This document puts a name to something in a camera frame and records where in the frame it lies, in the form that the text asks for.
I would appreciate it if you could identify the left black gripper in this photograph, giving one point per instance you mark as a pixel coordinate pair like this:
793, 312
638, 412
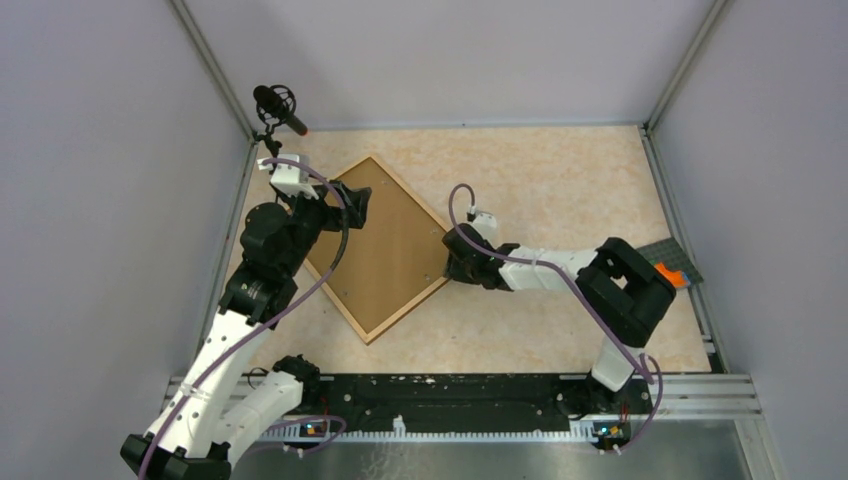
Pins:
333, 214

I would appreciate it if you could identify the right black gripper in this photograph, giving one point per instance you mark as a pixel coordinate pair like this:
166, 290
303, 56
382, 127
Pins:
455, 273

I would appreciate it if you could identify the wooden picture frame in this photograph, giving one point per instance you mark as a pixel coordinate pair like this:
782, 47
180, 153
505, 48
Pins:
384, 331

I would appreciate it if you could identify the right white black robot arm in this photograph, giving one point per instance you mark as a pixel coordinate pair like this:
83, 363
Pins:
621, 290

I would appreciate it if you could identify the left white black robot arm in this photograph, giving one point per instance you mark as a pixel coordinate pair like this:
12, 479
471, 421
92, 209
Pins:
197, 436

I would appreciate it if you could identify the black microphone on tripod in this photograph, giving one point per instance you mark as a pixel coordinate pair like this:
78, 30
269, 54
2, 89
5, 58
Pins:
275, 107

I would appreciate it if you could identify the dark grey mat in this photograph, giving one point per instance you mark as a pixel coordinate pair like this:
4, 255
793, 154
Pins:
671, 253

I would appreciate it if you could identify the orange small object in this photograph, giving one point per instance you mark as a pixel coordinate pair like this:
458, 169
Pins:
677, 278

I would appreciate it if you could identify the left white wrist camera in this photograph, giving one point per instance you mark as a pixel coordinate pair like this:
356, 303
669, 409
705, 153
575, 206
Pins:
289, 180

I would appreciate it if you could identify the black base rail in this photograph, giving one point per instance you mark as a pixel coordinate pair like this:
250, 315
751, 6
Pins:
470, 403

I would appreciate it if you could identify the aluminium front rail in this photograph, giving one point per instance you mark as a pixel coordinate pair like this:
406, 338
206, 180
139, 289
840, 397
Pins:
682, 397

